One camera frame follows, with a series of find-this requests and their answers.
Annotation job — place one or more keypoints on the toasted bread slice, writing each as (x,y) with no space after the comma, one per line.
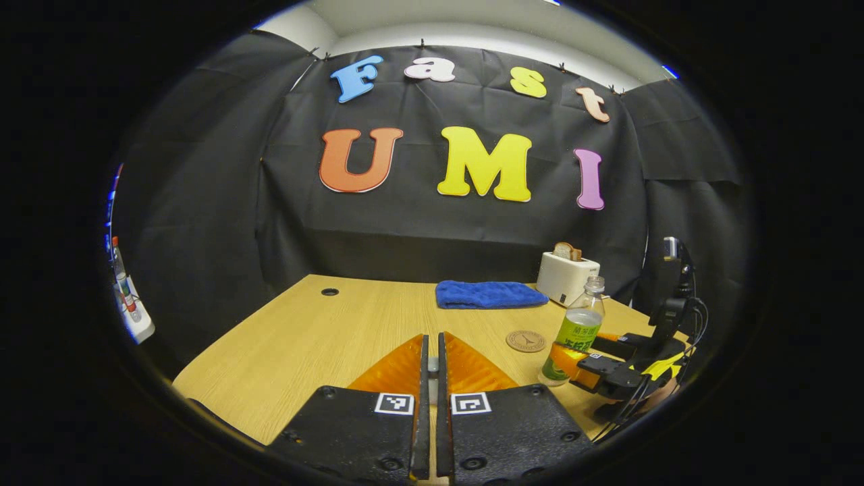
(567,251)

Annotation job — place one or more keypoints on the white power strip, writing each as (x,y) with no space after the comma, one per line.
(138,327)

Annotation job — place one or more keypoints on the blue towel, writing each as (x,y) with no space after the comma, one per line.
(486,295)

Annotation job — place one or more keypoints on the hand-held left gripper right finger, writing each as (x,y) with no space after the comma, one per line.
(443,432)

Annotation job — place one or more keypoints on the slim red-capped bottle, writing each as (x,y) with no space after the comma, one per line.
(121,280)

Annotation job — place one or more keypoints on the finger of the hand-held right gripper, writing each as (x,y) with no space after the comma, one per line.
(611,374)
(624,344)

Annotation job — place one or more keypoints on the round wooden coaster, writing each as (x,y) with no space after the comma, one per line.
(525,341)

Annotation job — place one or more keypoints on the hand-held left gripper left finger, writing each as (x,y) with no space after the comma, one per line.
(421,432)

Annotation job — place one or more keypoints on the green label water bottle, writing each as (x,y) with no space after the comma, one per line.
(580,327)

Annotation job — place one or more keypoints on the white toaster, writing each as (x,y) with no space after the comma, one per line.
(563,277)

